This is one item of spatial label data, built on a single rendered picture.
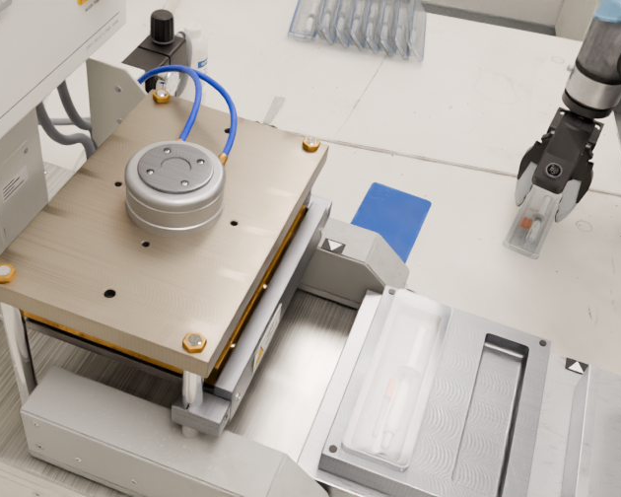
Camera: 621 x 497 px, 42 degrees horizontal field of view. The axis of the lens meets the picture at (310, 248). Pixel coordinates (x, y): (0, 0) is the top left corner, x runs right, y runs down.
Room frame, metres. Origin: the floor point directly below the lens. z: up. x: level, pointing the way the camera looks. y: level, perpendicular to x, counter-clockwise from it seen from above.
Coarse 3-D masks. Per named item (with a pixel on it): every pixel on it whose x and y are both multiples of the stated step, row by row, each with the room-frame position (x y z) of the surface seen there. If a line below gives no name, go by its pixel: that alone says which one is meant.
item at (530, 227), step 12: (540, 192) 1.01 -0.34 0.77; (528, 204) 0.97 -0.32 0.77; (540, 204) 0.98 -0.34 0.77; (552, 204) 0.98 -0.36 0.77; (516, 216) 0.94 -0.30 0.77; (528, 216) 0.94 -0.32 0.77; (540, 216) 0.95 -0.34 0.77; (552, 216) 0.95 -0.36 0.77; (516, 228) 0.91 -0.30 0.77; (528, 228) 0.92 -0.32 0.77; (540, 228) 0.92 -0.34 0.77; (516, 240) 0.88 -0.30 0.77; (528, 240) 0.89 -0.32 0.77; (540, 240) 0.89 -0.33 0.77
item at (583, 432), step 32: (352, 352) 0.47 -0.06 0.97; (576, 384) 0.48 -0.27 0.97; (608, 384) 0.48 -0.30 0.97; (320, 416) 0.39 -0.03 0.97; (544, 416) 0.43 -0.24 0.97; (576, 416) 0.43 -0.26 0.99; (608, 416) 0.45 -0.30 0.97; (320, 448) 0.36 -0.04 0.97; (544, 448) 0.40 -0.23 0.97; (576, 448) 0.39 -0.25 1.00; (608, 448) 0.41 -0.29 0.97; (320, 480) 0.33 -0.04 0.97; (544, 480) 0.37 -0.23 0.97; (576, 480) 0.35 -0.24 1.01; (608, 480) 0.38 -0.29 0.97
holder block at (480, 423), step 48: (384, 288) 0.53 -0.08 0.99; (480, 336) 0.49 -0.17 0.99; (528, 336) 0.50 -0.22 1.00; (480, 384) 0.45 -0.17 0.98; (528, 384) 0.45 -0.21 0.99; (336, 432) 0.36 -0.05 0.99; (432, 432) 0.38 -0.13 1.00; (480, 432) 0.40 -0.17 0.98; (528, 432) 0.40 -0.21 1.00; (384, 480) 0.33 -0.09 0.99; (432, 480) 0.33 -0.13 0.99; (480, 480) 0.35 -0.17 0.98; (528, 480) 0.35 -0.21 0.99
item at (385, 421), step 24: (408, 312) 0.50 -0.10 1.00; (432, 312) 0.50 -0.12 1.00; (384, 336) 0.46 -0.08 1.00; (408, 336) 0.47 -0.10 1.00; (432, 336) 0.47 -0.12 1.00; (384, 360) 0.44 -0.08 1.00; (408, 360) 0.44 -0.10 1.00; (432, 360) 0.45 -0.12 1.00; (384, 384) 0.41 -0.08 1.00; (408, 384) 0.42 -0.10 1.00; (360, 408) 0.38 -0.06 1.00; (384, 408) 0.39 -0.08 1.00; (408, 408) 0.39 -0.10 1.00; (360, 432) 0.36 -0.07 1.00; (384, 432) 0.36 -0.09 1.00; (408, 432) 0.37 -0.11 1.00; (384, 456) 0.34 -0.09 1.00; (408, 456) 0.35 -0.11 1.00
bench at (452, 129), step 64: (192, 0) 1.44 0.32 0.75; (256, 0) 1.49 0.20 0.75; (256, 64) 1.26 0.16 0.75; (320, 64) 1.30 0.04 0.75; (384, 64) 1.34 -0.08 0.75; (448, 64) 1.38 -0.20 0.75; (512, 64) 1.42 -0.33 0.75; (320, 128) 1.10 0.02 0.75; (384, 128) 1.13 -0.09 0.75; (448, 128) 1.17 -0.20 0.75; (512, 128) 1.20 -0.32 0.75; (320, 192) 0.94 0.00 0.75; (448, 192) 0.99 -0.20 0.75; (512, 192) 1.02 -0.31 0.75; (448, 256) 0.85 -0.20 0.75; (512, 256) 0.87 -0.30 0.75; (576, 256) 0.90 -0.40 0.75; (512, 320) 0.74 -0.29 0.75; (576, 320) 0.77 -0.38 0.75
